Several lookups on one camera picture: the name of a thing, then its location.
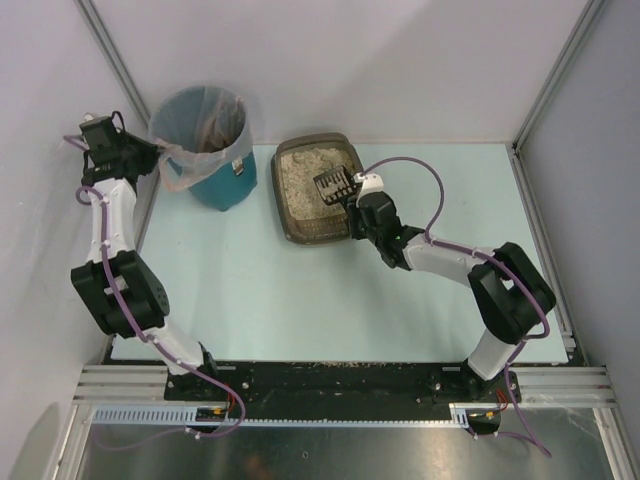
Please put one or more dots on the teal trash bin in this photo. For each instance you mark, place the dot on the teal trash bin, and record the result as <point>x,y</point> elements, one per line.
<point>229,186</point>

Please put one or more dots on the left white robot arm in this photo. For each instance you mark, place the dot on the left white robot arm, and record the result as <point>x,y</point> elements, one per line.
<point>123,295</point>

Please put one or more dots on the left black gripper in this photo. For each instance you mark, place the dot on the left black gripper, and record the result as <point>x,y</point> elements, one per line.
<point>138,154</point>

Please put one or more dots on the clear plastic bin liner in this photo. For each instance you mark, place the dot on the clear plastic bin liner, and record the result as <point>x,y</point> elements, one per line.
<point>199,130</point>

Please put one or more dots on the cat litter pellets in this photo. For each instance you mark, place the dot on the cat litter pellets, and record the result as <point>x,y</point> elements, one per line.
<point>298,170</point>

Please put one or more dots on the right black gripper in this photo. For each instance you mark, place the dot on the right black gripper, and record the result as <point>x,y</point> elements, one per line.
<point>357,208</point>

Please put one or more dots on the aluminium frame rail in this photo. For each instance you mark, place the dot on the aluminium frame rail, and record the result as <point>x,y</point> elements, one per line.
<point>564,387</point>

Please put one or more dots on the brown litter box tray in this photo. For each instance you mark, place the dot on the brown litter box tray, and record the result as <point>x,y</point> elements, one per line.
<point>317,231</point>

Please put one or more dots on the black litter scoop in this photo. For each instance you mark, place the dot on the black litter scoop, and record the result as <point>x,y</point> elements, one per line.
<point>335,186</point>

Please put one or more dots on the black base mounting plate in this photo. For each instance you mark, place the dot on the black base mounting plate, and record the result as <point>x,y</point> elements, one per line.
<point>334,391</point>

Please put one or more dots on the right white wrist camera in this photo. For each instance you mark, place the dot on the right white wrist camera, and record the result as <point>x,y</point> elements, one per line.
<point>368,183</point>

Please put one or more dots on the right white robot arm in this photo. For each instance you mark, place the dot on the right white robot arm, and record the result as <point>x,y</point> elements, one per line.
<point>511,295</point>

